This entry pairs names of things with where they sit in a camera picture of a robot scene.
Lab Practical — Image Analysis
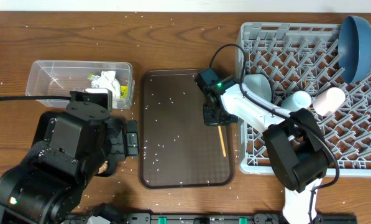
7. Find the brown food scrap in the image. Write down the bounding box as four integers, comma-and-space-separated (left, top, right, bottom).
98, 161, 108, 174

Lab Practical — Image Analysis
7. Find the light blue rice bowl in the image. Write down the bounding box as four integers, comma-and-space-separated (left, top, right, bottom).
244, 74, 272, 102

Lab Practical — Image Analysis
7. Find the white tissue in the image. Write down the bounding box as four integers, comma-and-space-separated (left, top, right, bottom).
91, 71, 121, 99

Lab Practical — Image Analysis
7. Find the light blue cup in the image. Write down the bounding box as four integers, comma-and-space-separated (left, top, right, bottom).
281, 91, 303, 111

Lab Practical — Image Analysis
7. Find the pink cup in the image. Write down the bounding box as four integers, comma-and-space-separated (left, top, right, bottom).
313, 87, 346, 116

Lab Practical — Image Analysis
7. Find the blue plate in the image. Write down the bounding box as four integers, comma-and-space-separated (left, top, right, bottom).
338, 16, 371, 83

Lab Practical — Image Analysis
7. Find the yellow snack wrapper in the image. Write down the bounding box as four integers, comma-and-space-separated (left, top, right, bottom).
88, 74, 128, 99

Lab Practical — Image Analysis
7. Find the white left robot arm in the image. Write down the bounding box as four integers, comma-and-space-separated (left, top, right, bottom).
0, 89, 139, 223

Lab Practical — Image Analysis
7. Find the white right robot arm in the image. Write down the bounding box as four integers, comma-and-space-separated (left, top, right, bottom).
195, 64, 340, 223

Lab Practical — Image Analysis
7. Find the black waste tray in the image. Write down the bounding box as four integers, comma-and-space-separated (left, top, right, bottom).
32, 111, 126, 177

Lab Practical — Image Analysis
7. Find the grey dishwasher rack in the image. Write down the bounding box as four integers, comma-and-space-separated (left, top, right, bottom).
236, 22, 371, 177

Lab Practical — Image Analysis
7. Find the brown serving tray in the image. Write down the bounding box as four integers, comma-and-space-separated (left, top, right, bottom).
139, 69, 235, 189

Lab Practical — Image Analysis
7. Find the clear plastic bin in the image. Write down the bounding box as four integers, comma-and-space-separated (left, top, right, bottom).
25, 60, 135, 109

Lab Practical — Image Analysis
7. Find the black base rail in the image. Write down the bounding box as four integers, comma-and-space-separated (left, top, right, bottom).
63, 203, 359, 224

